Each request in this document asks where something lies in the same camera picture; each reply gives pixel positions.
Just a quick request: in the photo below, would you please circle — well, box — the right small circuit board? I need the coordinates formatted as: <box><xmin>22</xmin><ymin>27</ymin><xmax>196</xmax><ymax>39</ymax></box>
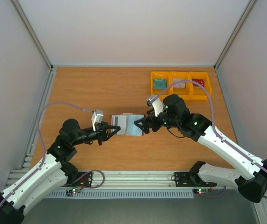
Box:
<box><xmin>193</xmin><ymin>188</ymin><xmax>210</xmax><ymax>195</ymax></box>

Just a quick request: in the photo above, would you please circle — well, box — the aluminium front rail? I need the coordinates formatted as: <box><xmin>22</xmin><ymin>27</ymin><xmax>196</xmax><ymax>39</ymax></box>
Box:
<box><xmin>5</xmin><ymin>169</ymin><xmax>223</xmax><ymax>189</ymax></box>

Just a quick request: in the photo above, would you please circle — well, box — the small circuit board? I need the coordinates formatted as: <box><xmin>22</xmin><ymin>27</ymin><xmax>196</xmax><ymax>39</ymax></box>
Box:
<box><xmin>66</xmin><ymin>189</ymin><xmax>81</xmax><ymax>196</ymax></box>
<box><xmin>193</xmin><ymin>188</ymin><xmax>210</xmax><ymax>195</ymax></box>

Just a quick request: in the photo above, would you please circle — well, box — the aluminium frame post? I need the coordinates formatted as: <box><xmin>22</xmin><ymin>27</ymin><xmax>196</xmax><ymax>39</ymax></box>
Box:
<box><xmin>10</xmin><ymin>0</ymin><xmax>53</xmax><ymax>71</ymax></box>
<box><xmin>214</xmin><ymin>0</ymin><xmax>258</xmax><ymax>70</ymax></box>

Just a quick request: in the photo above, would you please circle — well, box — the red card stack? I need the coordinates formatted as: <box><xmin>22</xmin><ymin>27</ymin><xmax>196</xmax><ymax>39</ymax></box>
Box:
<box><xmin>192</xmin><ymin>78</ymin><xmax>205</xmax><ymax>89</ymax></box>

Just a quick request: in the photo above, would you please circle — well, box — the white card stack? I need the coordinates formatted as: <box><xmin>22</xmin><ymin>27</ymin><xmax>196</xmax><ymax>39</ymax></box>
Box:
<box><xmin>172</xmin><ymin>78</ymin><xmax>185</xmax><ymax>89</ymax></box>

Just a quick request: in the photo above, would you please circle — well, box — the left aluminium frame post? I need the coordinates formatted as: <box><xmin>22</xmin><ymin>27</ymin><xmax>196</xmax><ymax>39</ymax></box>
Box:
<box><xmin>10</xmin><ymin>0</ymin><xmax>53</xmax><ymax>71</ymax></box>

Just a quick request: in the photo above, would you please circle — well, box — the right yellow bin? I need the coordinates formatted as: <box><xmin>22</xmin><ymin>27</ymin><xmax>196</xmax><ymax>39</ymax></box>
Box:
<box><xmin>188</xmin><ymin>71</ymin><xmax>212</xmax><ymax>101</ymax></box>

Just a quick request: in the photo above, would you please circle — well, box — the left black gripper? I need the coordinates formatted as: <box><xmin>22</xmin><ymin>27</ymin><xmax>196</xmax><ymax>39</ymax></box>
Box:
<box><xmin>72</xmin><ymin>121</ymin><xmax>121</xmax><ymax>146</ymax></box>

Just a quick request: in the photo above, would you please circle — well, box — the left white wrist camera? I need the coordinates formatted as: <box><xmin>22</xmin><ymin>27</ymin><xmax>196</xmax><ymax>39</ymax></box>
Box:
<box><xmin>91</xmin><ymin>110</ymin><xmax>103</xmax><ymax>131</ymax></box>

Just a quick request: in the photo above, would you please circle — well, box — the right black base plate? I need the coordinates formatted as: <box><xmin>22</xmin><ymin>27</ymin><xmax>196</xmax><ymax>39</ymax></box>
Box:
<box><xmin>171</xmin><ymin>172</ymin><xmax>217</xmax><ymax>188</ymax></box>

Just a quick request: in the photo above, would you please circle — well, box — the light blue card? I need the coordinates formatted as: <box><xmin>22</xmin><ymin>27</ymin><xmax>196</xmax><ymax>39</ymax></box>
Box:
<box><xmin>125</xmin><ymin>114</ymin><xmax>144</xmax><ymax>137</ymax></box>

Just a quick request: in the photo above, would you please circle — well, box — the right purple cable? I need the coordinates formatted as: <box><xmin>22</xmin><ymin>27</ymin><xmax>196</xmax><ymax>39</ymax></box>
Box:
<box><xmin>154</xmin><ymin>80</ymin><xmax>267</xmax><ymax>201</ymax></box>

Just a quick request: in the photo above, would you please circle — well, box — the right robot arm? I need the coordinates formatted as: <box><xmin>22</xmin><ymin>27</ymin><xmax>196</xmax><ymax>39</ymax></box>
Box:
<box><xmin>134</xmin><ymin>94</ymin><xmax>267</xmax><ymax>203</ymax></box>

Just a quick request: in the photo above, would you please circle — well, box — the brown leather card holder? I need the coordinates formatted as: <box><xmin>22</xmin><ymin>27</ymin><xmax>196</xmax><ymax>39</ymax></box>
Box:
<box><xmin>109</xmin><ymin>113</ymin><xmax>145</xmax><ymax>136</ymax></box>

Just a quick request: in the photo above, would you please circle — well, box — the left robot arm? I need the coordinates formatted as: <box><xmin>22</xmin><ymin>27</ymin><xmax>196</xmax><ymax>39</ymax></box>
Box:
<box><xmin>0</xmin><ymin>119</ymin><xmax>121</xmax><ymax>224</ymax></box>

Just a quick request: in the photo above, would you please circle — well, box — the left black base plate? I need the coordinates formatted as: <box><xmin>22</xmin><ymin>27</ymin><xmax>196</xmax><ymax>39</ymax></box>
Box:
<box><xmin>63</xmin><ymin>172</ymin><xmax>93</xmax><ymax>187</ymax></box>

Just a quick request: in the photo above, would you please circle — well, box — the right aluminium frame post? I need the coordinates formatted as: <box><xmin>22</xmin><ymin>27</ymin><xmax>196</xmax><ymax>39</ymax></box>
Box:
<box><xmin>214</xmin><ymin>0</ymin><xmax>258</xmax><ymax>70</ymax></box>

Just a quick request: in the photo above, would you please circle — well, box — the teal card stack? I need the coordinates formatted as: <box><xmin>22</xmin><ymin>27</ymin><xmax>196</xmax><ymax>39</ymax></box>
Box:
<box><xmin>152</xmin><ymin>78</ymin><xmax>167</xmax><ymax>90</ymax></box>

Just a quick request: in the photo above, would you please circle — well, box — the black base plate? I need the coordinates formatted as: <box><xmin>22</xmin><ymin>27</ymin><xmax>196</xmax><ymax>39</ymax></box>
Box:
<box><xmin>63</xmin><ymin>172</ymin><xmax>93</xmax><ymax>187</ymax></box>
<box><xmin>171</xmin><ymin>172</ymin><xmax>217</xmax><ymax>188</ymax></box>

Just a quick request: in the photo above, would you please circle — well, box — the middle yellow bin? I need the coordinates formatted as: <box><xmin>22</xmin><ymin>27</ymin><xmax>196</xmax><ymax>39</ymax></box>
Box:
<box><xmin>170</xmin><ymin>71</ymin><xmax>193</xmax><ymax>100</ymax></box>

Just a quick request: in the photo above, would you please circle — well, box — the grey slotted cable duct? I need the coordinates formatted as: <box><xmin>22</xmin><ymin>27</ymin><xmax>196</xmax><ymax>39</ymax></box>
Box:
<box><xmin>46</xmin><ymin>189</ymin><xmax>193</xmax><ymax>200</ymax></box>

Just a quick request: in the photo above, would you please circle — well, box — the left small circuit board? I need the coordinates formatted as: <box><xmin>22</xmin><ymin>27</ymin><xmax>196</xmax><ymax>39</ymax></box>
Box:
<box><xmin>66</xmin><ymin>189</ymin><xmax>81</xmax><ymax>196</ymax></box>

